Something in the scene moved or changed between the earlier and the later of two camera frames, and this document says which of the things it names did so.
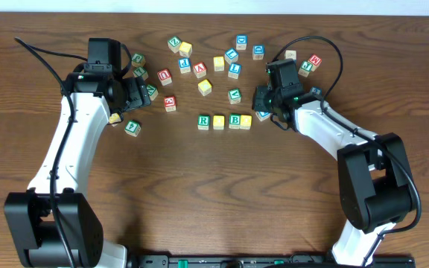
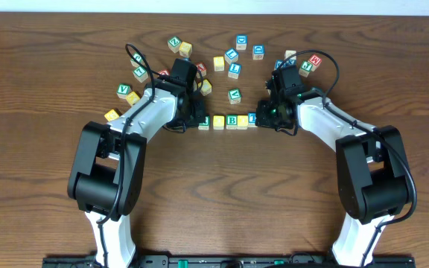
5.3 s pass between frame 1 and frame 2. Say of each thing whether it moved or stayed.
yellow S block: stayed
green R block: stayed
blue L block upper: stayed
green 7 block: stayed
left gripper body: moved
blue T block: moved
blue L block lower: stayed
